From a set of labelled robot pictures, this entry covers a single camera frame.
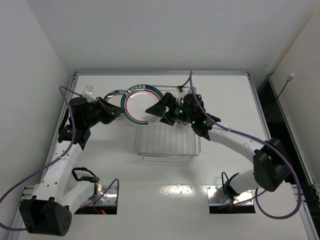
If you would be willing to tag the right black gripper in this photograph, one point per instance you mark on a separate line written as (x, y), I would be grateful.
(169, 109)

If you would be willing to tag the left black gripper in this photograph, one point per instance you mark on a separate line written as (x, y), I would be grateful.
(102, 108)

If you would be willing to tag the green-rimmed white plate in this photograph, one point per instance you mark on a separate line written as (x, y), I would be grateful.
(136, 100)
(114, 97)

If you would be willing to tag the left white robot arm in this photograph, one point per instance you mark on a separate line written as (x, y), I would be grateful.
(61, 193)

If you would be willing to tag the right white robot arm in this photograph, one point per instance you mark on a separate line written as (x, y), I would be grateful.
(269, 170)

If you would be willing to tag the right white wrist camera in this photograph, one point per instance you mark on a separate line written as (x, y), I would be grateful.
(181, 92)

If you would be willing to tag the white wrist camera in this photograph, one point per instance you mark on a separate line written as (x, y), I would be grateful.
(181, 92)
(88, 92)

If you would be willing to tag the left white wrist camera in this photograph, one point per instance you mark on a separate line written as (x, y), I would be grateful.
(88, 92)

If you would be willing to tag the metal wire dish rack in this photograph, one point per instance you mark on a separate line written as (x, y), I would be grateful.
(158, 140)

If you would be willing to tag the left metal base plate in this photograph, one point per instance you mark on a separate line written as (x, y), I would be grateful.
(108, 198)

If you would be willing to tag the metal base plate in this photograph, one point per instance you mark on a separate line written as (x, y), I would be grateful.
(108, 198)
(216, 197)

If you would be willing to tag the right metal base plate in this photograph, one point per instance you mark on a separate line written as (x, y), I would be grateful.
(216, 197)

